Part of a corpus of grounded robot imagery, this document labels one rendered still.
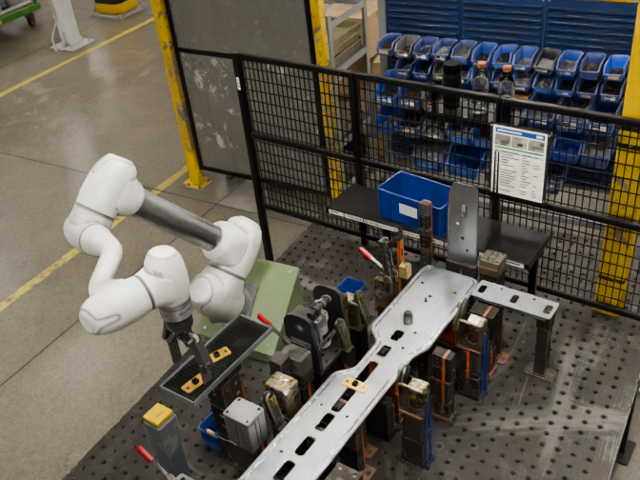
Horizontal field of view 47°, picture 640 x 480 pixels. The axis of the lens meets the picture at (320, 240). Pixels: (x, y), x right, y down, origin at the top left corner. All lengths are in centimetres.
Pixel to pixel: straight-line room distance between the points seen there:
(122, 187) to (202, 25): 263
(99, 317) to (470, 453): 131
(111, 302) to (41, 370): 245
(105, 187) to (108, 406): 178
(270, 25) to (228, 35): 35
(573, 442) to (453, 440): 39
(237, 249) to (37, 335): 207
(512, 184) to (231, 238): 108
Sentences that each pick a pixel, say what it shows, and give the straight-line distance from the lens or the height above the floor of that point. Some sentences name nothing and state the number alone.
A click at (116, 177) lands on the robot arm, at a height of 160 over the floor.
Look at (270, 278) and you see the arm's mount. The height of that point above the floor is 94.
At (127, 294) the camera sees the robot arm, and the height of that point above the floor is 159.
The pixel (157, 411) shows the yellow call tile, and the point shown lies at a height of 116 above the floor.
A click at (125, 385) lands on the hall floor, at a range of 405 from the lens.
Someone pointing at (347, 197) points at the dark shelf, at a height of 103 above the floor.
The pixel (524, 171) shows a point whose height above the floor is 127.
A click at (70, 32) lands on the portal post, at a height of 17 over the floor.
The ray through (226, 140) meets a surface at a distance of 521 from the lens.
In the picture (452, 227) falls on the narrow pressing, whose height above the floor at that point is 115.
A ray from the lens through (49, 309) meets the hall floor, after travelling 475.
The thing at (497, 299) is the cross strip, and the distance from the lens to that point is 268.
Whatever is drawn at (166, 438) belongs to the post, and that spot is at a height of 110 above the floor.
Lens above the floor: 269
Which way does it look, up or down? 34 degrees down
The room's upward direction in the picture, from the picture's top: 7 degrees counter-clockwise
